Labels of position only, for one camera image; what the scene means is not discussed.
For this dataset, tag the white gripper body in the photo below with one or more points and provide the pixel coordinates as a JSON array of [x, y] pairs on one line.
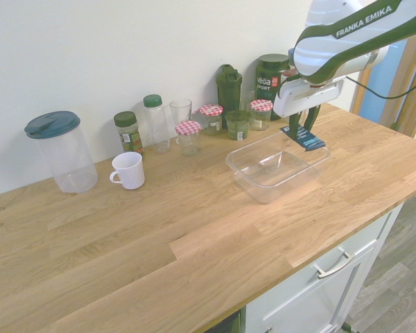
[[298, 98]]

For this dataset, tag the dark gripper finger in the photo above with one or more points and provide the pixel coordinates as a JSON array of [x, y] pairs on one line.
[[311, 118], [294, 126]]

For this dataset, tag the dark blue protein bar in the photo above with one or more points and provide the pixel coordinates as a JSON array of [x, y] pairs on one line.
[[312, 141]]

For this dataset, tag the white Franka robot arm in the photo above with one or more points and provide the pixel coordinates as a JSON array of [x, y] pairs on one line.
[[336, 38]]

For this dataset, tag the dark Vega protein powder tub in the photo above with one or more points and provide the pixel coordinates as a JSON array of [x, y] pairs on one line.
[[268, 79]]

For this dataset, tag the clear rectangular plastic container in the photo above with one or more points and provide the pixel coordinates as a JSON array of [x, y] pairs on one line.
[[270, 166]]

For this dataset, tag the small green glass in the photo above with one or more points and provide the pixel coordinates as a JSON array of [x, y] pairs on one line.
[[238, 126]]

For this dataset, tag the dark green shaker bottle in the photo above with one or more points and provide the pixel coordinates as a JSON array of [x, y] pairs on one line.
[[229, 93]]

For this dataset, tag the tall clear drinking glass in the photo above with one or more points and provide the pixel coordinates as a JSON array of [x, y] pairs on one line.
[[180, 111]]

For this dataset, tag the clear bottle with green cap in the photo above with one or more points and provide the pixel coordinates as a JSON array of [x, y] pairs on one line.
[[156, 125]]

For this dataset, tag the white kitchen cabinet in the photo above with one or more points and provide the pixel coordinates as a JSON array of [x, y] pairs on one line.
[[326, 277]]

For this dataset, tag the spice jar with green lid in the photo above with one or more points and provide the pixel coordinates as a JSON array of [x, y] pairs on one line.
[[130, 137]]

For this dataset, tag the white ribbed mug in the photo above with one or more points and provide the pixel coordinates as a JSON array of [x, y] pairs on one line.
[[130, 170]]

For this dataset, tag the black stand foot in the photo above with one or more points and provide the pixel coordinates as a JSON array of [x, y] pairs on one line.
[[350, 327]]

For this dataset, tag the clear canister with teal lid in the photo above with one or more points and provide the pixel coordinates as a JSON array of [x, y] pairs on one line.
[[66, 156]]

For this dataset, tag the wooden door frame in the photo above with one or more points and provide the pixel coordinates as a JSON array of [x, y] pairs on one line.
[[412, 69]]

